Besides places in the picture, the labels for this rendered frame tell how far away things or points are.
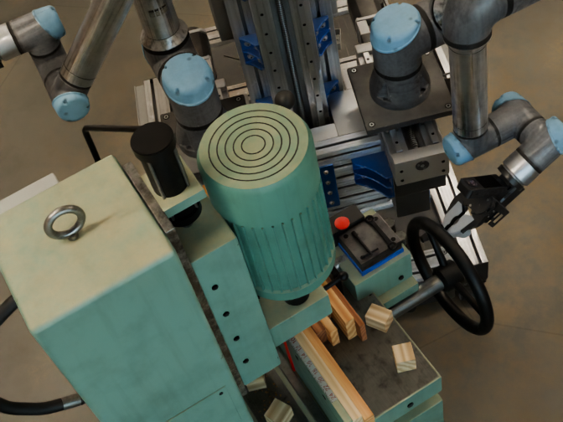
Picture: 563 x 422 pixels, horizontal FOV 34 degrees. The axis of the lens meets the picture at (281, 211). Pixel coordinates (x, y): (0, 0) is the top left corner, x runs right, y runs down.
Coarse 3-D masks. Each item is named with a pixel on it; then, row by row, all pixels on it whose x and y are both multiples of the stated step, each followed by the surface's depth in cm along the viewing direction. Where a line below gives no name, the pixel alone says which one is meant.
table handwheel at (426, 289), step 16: (416, 224) 195; (432, 224) 190; (416, 240) 205; (432, 240) 194; (448, 240) 186; (416, 256) 208; (464, 256) 184; (432, 272) 198; (448, 272) 195; (464, 272) 184; (432, 288) 195; (448, 288) 196; (464, 288) 194; (480, 288) 184; (400, 304) 194; (416, 304) 195; (448, 304) 207; (480, 304) 186; (464, 320) 203; (480, 320) 190
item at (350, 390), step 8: (312, 336) 180; (312, 344) 179; (320, 344) 179; (320, 352) 178; (328, 352) 178; (328, 360) 176; (336, 368) 175; (336, 376) 174; (344, 376) 174; (344, 384) 173; (352, 384) 173; (352, 392) 172; (352, 400) 171; (360, 400) 171; (360, 408) 170; (368, 408) 170; (368, 416) 169
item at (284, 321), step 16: (320, 288) 171; (272, 304) 170; (288, 304) 170; (304, 304) 169; (320, 304) 171; (272, 320) 169; (288, 320) 168; (304, 320) 172; (272, 336) 169; (288, 336) 172
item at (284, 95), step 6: (282, 90) 154; (288, 90) 154; (276, 96) 154; (282, 96) 153; (288, 96) 153; (294, 96) 154; (276, 102) 154; (282, 102) 153; (288, 102) 153; (294, 102) 154; (288, 108) 154
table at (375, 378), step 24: (408, 288) 191; (360, 312) 186; (384, 336) 182; (408, 336) 181; (336, 360) 181; (360, 360) 180; (384, 360) 179; (312, 384) 179; (360, 384) 177; (384, 384) 176; (408, 384) 175; (432, 384) 175; (384, 408) 173; (408, 408) 177
